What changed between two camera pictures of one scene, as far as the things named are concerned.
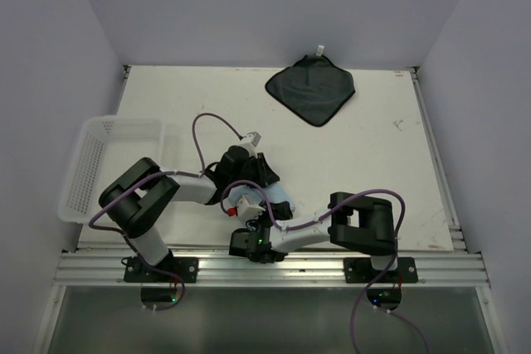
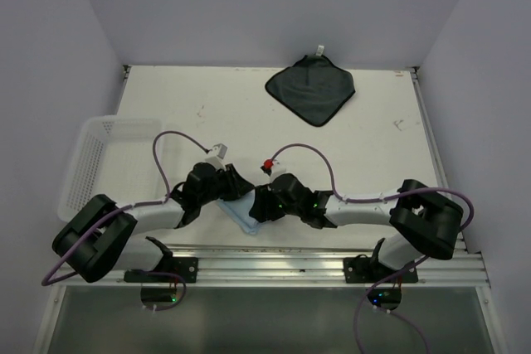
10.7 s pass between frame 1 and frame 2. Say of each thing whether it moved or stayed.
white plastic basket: stayed
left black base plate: stayed
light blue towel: moved
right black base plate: stayed
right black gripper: moved
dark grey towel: stayed
